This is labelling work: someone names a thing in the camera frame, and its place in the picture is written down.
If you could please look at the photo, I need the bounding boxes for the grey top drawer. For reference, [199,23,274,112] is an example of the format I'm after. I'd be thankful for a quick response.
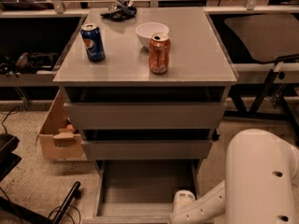
[61,86,228,130]

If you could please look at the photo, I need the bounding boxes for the cardboard box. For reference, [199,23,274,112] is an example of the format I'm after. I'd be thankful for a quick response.
[38,92,83,160]

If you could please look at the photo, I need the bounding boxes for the black headphones on shelf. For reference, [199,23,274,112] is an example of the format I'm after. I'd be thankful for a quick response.
[0,52,59,75]

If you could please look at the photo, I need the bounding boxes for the grey drawer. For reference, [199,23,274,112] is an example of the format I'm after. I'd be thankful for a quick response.
[81,129,212,160]
[61,86,228,130]
[82,160,199,224]

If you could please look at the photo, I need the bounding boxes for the black office chair base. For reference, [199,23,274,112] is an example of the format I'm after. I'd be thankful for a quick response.
[0,133,82,224]

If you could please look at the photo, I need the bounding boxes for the orange soda can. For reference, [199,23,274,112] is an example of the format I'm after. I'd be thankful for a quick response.
[149,33,171,75]

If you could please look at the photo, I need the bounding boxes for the grey middle drawer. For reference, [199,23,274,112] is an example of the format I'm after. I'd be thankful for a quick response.
[81,129,212,160]

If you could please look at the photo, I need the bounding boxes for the white bowl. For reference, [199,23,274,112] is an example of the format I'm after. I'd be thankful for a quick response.
[135,22,169,49]

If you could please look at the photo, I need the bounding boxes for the black crumpled glove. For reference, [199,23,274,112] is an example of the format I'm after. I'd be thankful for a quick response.
[100,0,137,21]

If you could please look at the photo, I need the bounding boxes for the black floor cable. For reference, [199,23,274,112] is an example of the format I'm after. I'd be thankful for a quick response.
[0,105,21,134]

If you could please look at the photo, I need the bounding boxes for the blue Pepsi can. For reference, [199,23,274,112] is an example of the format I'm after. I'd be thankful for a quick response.
[80,23,106,62]

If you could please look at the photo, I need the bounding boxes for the grey bottom drawer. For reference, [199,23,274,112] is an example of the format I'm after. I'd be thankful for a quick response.
[82,160,199,224]

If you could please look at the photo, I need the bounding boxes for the grey drawer cabinet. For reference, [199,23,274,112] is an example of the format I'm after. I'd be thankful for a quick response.
[52,6,240,161]

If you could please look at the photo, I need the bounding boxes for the dark chair seat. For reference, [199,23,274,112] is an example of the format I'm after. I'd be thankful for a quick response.
[224,13,299,63]

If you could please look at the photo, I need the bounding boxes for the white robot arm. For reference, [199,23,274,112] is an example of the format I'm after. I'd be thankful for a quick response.
[169,129,299,224]

